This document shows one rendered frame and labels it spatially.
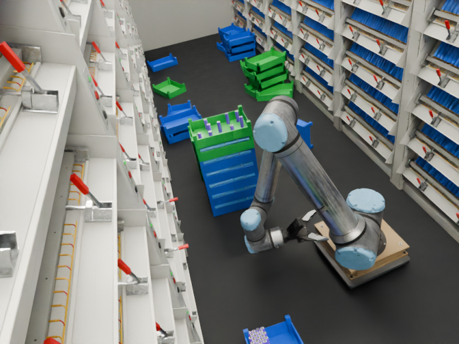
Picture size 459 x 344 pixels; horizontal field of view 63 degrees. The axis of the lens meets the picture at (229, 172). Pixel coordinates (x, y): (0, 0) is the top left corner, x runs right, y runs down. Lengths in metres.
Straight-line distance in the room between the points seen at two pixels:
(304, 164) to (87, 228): 0.84
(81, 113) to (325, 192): 0.90
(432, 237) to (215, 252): 1.08
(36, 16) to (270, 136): 0.77
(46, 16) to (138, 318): 0.53
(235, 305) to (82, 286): 1.31
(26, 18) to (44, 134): 0.26
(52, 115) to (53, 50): 0.20
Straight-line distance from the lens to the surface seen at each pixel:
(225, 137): 1.89
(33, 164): 0.43
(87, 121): 0.75
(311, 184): 1.33
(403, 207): 2.21
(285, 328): 1.69
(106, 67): 1.24
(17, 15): 0.70
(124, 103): 1.48
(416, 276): 1.91
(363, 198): 1.64
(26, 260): 0.32
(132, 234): 0.87
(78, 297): 0.53
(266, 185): 1.61
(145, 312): 0.74
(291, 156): 1.26
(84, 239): 0.60
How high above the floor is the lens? 1.50
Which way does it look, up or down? 37 degrees down
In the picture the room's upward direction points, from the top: 12 degrees counter-clockwise
